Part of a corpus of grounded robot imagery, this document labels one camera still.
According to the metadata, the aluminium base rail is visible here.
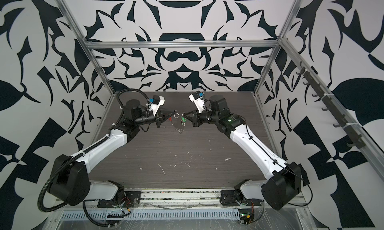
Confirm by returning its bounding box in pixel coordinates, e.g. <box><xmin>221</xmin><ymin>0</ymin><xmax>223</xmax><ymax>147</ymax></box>
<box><xmin>49</xmin><ymin>187</ymin><xmax>310</xmax><ymax>222</ymax></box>

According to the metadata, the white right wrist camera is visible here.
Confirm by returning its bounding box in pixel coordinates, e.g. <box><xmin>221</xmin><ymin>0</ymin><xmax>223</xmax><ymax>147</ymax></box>
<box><xmin>189</xmin><ymin>91</ymin><xmax>206</xmax><ymax>113</ymax></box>

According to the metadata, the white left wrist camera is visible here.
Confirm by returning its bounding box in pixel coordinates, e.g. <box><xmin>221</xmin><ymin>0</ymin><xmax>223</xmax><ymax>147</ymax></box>
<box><xmin>148</xmin><ymin>95</ymin><xmax>165</xmax><ymax>116</ymax></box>

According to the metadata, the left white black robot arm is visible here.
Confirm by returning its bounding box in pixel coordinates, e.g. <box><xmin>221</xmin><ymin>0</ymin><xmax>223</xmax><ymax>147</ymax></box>
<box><xmin>38</xmin><ymin>97</ymin><xmax>176</xmax><ymax>211</ymax></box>

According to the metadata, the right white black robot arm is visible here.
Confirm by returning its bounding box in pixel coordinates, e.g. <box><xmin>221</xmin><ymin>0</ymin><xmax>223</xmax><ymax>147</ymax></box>
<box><xmin>184</xmin><ymin>91</ymin><xmax>302</xmax><ymax>210</ymax></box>

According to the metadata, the black wall hook rail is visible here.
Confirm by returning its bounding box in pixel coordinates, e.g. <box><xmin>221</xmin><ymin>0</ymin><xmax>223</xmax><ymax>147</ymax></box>
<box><xmin>297</xmin><ymin>61</ymin><xmax>367</xmax><ymax>149</ymax></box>

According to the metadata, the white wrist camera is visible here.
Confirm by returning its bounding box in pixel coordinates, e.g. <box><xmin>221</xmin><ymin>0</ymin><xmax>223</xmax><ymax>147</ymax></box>
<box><xmin>189</xmin><ymin>91</ymin><xmax>206</xmax><ymax>113</ymax></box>
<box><xmin>148</xmin><ymin>95</ymin><xmax>165</xmax><ymax>116</ymax></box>

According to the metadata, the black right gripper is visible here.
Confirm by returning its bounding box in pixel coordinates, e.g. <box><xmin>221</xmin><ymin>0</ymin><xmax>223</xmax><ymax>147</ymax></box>
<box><xmin>184</xmin><ymin>107</ymin><xmax>222</xmax><ymax>128</ymax></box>

